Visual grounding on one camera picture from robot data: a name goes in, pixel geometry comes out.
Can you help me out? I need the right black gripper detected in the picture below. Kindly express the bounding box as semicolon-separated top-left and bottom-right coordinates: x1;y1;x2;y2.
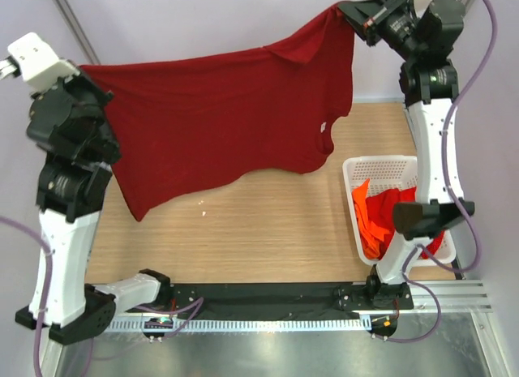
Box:
337;0;423;62

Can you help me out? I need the dark red t-shirt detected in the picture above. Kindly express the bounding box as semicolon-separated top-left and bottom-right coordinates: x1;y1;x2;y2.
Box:
84;6;355;221

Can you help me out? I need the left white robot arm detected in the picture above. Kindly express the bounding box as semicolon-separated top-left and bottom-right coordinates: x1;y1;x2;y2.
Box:
15;67;172;345

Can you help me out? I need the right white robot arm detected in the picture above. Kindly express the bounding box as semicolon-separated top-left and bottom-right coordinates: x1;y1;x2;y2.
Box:
337;0;475;309

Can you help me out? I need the white plastic basket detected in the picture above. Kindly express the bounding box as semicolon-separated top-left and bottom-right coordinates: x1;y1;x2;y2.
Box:
342;154;457;267

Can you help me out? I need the bright red t-shirt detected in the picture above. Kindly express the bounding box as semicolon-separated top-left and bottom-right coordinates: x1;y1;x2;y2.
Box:
364;186;447;261

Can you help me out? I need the orange t-shirt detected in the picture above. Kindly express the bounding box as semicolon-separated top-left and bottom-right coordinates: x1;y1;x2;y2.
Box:
352;179;389;259

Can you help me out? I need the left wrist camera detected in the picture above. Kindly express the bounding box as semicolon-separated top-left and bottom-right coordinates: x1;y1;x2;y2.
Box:
1;32;80;92

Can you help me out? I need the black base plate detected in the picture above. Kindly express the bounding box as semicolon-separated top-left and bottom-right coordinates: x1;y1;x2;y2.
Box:
125;280;415;315

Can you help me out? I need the aluminium frame rail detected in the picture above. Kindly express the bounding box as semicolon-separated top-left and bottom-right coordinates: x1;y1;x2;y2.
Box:
409;280;494;313

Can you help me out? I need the white slotted cable duct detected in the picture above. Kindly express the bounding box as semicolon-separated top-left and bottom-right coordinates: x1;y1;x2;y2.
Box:
105;315;371;333

